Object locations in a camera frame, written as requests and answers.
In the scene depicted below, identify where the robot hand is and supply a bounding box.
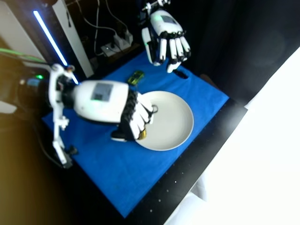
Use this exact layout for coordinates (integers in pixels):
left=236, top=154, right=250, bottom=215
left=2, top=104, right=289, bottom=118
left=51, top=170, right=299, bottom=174
left=140, top=8, right=192, bottom=74
left=72, top=79, right=159, bottom=143

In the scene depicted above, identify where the green toy car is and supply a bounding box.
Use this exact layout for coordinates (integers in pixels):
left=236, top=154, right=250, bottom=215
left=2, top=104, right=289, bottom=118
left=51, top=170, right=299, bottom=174
left=127, top=70, right=145, bottom=85

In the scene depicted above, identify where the white power strip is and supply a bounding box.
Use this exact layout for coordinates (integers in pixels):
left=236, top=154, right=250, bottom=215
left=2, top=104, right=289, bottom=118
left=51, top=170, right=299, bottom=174
left=100, top=43, right=123, bottom=57
left=113, top=32, right=134, bottom=47

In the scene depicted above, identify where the white equipment tower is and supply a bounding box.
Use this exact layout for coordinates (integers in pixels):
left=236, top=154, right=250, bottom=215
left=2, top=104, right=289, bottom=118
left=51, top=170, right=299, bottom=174
left=0, top=0, right=95, bottom=78

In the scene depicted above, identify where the blue table cloth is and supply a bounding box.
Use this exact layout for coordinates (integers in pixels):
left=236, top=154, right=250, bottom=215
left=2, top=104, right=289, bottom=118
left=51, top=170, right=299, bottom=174
left=41, top=51, right=230, bottom=218

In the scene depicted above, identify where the white round plate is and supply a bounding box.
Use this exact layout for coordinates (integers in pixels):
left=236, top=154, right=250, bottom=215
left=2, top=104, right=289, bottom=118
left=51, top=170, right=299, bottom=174
left=135, top=90, right=195, bottom=151

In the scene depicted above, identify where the blue-white light strip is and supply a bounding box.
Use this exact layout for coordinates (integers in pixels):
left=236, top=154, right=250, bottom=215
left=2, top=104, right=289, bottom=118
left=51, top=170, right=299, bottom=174
left=32, top=10, right=79, bottom=85

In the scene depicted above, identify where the perforated board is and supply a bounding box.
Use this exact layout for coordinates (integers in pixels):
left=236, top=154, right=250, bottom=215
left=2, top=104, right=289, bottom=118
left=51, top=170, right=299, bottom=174
left=121, top=98, right=248, bottom=225

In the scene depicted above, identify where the white backdrop cloth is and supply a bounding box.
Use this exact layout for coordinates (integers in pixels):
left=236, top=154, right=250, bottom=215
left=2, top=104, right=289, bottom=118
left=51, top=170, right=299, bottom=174
left=164, top=46, right=300, bottom=225

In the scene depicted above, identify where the white power cable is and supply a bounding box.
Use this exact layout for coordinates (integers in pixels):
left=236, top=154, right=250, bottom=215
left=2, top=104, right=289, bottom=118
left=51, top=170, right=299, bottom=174
left=105, top=0, right=129, bottom=36
left=75, top=0, right=122, bottom=40
left=93, top=0, right=105, bottom=57

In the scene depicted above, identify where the green cable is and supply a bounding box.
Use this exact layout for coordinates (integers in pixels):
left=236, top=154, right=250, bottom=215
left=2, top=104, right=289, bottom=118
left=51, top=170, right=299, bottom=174
left=0, top=47, right=45, bottom=64

